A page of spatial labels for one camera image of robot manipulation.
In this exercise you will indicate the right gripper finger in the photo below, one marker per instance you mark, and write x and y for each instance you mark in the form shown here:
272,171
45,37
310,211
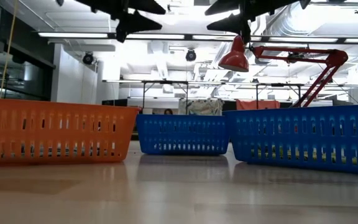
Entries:
228,24
224,7

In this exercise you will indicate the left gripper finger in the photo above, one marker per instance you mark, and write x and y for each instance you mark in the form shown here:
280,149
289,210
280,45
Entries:
148,6
138,23

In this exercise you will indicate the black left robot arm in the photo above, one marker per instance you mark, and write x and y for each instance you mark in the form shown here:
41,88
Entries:
95,4

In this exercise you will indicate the red desk lamp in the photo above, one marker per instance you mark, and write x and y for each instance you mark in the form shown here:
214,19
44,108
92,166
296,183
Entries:
235,59

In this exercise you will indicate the black round ceiling fixture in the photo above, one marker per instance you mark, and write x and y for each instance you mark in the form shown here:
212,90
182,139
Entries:
88,58
190,55

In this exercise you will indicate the ceiling light strip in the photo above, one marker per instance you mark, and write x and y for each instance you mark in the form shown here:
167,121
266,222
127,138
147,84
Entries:
73,35

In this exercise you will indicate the black folding table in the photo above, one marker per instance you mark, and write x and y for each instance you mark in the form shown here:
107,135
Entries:
278,84
166,82

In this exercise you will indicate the orange cloth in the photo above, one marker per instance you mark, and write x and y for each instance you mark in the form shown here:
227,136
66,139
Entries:
256,105

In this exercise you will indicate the white cloth cover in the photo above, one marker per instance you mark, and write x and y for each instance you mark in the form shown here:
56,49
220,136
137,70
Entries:
200,107

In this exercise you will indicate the person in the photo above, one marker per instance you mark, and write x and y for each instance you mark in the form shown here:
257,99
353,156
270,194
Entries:
168,111

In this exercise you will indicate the blue plastic basket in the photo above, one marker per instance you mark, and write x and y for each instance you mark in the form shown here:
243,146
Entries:
306,140
182,137

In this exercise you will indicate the orange plastic basket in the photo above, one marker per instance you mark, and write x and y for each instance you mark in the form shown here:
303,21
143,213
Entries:
54,137

